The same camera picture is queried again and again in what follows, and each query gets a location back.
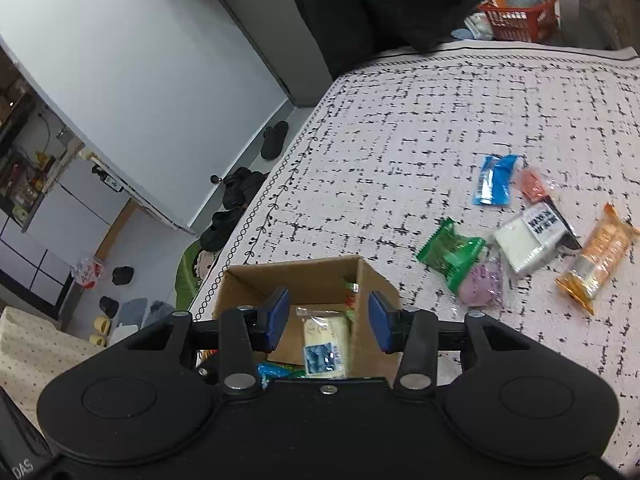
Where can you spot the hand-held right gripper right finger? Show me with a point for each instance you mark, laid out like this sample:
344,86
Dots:
382,322

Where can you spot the brown cardboard box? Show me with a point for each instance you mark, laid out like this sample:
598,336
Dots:
235,290

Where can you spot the black coat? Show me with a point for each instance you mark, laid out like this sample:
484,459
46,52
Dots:
390,5

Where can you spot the clear packet with purple pastry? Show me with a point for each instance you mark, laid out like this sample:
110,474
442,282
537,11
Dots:
481,282

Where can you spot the clear packet with orange snack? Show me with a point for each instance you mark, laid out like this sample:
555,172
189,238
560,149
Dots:
532,185

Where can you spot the white kitchen cabinet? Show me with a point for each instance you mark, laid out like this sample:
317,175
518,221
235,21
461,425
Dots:
65,210

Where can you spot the grey-blue mat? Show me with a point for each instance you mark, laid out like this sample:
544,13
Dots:
131,311

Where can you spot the pair of dark slippers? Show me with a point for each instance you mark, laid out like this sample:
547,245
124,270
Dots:
275,140

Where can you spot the black slipper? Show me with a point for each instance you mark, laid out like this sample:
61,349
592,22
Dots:
122,275
108,306

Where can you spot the black shoe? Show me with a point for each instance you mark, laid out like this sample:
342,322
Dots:
242,182
226,219
215,240

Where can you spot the small green snack packet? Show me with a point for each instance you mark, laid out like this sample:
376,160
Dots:
351,305

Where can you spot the red white bag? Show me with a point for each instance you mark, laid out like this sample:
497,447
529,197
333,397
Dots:
89,271

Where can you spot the long cream snack packet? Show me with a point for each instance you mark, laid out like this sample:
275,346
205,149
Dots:
325,335

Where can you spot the green cartoon rug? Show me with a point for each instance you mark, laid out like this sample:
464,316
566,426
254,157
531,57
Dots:
187,280

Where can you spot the grey door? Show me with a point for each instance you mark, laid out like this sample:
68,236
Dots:
270,35

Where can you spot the dotted cream cloth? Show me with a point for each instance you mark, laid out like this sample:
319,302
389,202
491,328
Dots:
30,355

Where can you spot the fuzzy blue-grey cloth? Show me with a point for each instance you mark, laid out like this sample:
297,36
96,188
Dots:
159,312

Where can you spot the orange cracker packet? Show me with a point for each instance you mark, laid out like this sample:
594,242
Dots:
597,255

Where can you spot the white packet with black label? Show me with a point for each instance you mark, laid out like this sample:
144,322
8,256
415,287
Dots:
520,242

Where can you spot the printed blanket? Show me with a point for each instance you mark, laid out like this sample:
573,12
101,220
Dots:
400,125

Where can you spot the pair of yellow slippers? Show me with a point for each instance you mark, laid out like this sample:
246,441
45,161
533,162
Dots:
100,329

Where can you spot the kitchen shelf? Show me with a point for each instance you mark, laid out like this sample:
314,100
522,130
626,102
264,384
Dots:
20,170

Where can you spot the red plastic basket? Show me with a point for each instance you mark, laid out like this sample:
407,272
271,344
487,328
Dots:
520,22

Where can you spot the blue snack packet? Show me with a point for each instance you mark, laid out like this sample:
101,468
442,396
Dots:
492,180

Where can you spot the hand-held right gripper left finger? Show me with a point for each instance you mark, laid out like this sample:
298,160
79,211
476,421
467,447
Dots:
276,320

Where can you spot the teal bread packet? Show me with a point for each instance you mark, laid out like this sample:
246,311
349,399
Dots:
275,371

